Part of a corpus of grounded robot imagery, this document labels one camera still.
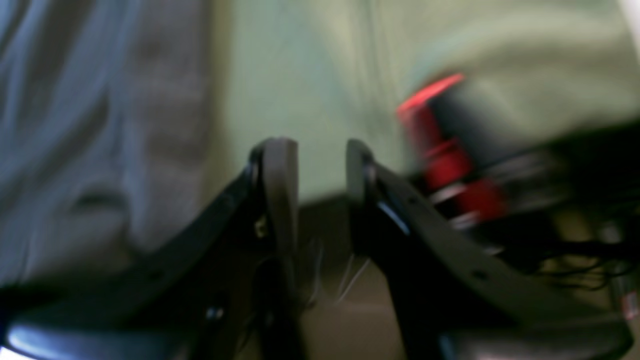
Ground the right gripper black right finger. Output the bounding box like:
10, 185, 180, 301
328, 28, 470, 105
346, 139, 633, 360

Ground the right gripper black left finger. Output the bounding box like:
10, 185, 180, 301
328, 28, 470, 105
1, 137, 301, 360

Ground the red black clamp left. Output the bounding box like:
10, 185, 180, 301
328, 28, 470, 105
395, 72, 567, 229

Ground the grey t-shirt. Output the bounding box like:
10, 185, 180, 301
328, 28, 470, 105
0, 0, 210, 287

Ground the green table cloth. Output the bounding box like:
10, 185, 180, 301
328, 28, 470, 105
207, 0, 639, 200

